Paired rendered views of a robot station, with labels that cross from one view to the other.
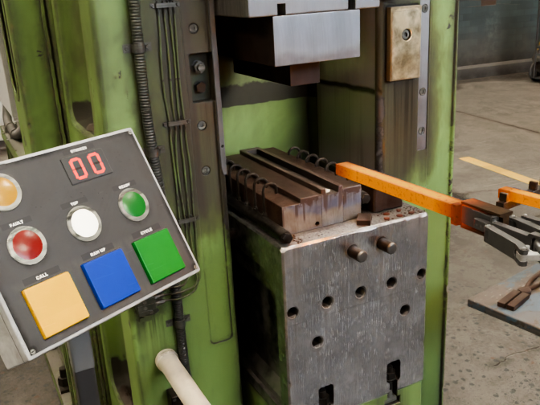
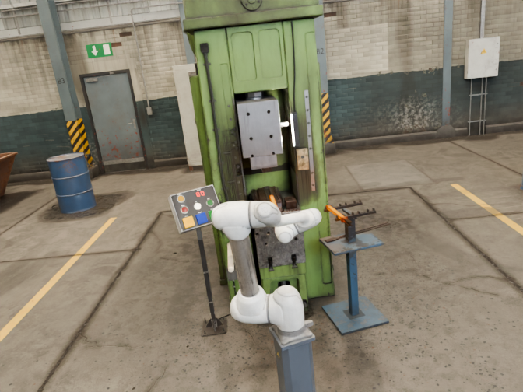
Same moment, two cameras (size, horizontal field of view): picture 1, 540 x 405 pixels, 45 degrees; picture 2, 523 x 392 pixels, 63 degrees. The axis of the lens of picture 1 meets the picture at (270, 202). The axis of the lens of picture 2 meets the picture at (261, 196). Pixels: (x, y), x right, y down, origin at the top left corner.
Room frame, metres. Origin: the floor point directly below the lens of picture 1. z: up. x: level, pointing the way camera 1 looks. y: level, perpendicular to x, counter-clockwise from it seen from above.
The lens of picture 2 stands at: (-1.55, -1.31, 2.06)
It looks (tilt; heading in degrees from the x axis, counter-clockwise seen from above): 18 degrees down; 24
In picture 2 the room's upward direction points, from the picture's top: 7 degrees counter-clockwise
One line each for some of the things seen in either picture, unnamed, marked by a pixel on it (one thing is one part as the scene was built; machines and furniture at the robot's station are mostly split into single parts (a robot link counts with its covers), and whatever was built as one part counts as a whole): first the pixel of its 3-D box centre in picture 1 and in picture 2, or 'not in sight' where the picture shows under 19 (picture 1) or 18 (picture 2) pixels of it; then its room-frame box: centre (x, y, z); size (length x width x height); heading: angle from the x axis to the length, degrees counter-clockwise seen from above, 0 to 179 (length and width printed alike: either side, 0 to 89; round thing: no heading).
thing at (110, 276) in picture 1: (110, 278); (201, 218); (0.92, 0.25, 1.01); 0.07 x 0.05 x 0.07; 141
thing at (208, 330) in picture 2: not in sight; (213, 323); (1.00, 0.35, 0.05); 0.22 x 0.22 x 0.09; 26
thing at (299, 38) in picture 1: (270, 32); (261, 155); (1.51, -0.02, 1.32); 0.42 x 0.20 x 0.10; 26
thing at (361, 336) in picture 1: (299, 276); (275, 226); (1.54, -0.07, 0.69); 0.56 x 0.38 x 0.45; 26
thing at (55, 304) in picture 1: (55, 304); (188, 222); (0.84, 0.32, 1.01); 0.07 x 0.05 x 0.07; 141
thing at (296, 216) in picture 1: (277, 184); (266, 198); (1.51, -0.02, 0.96); 0.42 x 0.20 x 0.09; 26
